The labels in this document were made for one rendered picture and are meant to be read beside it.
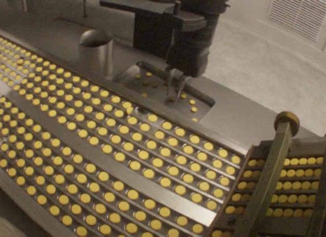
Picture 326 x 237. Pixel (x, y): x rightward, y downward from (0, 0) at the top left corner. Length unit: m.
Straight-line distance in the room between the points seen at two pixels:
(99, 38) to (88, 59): 0.08
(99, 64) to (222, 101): 0.27
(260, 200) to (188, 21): 0.30
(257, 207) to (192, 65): 0.35
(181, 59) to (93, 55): 0.18
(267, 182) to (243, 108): 0.38
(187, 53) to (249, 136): 0.20
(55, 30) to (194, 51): 0.49
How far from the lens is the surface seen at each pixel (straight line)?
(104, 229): 0.28
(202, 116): 0.57
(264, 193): 0.25
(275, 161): 0.27
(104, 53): 0.60
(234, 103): 0.62
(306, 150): 0.31
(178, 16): 0.44
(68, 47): 0.76
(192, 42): 0.50
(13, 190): 0.32
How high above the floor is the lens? 1.21
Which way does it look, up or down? 48 degrees down
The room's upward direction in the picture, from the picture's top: 8 degrees clockwise
